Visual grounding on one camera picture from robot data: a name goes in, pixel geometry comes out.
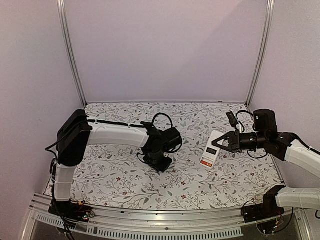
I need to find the white remote control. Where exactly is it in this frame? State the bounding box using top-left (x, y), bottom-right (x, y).
top-left (199, 130), bottom-right (224, 168)

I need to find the orange AA battery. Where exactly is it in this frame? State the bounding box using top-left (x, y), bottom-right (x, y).
top-left (200, 161), bottom-right (213, 168)

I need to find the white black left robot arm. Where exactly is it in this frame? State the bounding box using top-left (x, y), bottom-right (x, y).
top-left (45, 109), bottom-right (183, 217)

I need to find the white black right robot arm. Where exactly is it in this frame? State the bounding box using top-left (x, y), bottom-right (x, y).
top-left (211, 109), bottom-right (320, 218)

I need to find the floral patterned table mat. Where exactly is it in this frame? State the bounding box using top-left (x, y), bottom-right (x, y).
top-left (71, 102), bottom-right (283, 211)

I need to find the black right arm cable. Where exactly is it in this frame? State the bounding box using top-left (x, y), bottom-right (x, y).
top-left (236, 110), bottom-right (256, 121)

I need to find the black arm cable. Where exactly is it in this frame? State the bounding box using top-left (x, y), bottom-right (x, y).
top-left (151, 112), bottom-right (173, 130)
top-left (236, 110), bottom-right (256, 121)

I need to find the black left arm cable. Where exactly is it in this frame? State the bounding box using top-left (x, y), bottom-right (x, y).
top-left (151, 112), bottom-right (173, 130)

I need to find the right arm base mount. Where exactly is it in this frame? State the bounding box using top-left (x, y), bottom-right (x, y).
top-left (241, 185), bottom-right (285, 223)

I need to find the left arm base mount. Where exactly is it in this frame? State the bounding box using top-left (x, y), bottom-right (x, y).
top-left (48, 199), bottom-right (95, 222)

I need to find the aluminium front rail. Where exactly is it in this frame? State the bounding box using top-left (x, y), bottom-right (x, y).
top-left (21, 193), bottom-right (313, 240)

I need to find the right aluminium frame post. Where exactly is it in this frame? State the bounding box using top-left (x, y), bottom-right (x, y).
top-left (245, 0), bottom-right (275, 107)

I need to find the aluminium frame post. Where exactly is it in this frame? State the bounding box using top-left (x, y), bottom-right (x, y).
top-left (57, 0), bottom-right (88, 107)
top-left (245, 0), bottom-right (275, 107)

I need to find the left aluminium frame post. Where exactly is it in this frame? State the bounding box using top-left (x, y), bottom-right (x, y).
top-left (57, 0), bottom-right (88, 107)

